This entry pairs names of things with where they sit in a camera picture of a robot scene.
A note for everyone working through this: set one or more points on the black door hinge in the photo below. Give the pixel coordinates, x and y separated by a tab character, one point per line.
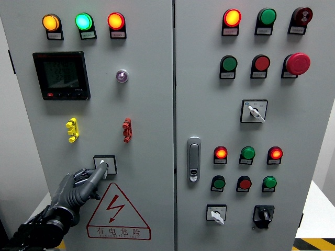
11	62
301	221

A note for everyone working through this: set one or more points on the bright green round lamp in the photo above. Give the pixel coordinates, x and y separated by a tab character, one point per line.
83	21

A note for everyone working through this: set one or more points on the small red push button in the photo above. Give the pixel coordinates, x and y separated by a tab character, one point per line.
245	184

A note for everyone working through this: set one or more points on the dark red buzzer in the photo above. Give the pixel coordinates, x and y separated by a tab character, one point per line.
303	15

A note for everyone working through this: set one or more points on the small green lamp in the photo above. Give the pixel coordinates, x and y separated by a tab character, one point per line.
248	153

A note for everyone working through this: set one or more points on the large red-rimmed lit lamp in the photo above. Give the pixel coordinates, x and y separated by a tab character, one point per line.
116	21
232	17

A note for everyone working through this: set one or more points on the large green round lamp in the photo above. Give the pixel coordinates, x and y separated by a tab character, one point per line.
267	16

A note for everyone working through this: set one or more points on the large red stop button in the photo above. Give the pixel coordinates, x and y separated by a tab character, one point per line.
298	63

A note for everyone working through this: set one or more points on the small green push button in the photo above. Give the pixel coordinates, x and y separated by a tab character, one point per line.
269	182
219	183

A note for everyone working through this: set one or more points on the black display meter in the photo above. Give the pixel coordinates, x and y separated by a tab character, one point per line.
61	75

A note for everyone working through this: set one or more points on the white round lamp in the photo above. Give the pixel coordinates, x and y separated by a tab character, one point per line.
122	75

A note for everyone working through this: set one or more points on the black yellow striped tape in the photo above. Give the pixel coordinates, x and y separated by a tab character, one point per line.
62	245
319	244

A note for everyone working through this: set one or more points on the pale grey cabinet door with lock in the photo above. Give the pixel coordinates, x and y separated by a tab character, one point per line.
209	104

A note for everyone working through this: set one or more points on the small red lit lamp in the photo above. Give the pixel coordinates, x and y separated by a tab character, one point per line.
276	154
221	153

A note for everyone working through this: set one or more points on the small label plate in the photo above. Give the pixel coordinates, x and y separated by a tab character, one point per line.
245	162
54	36
273	162
217	189
230	31
220	161
258	75
263	31
242	190
288	75
296	30
117	35
87	35
268	190
227	75

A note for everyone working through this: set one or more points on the red warning triangle sticker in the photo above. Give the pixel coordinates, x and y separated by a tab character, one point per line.
112	203

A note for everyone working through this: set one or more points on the silver door lock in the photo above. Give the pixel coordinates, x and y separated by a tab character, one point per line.
194	157

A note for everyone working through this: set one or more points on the yellow round lamp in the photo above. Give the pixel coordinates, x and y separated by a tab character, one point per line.
50	22

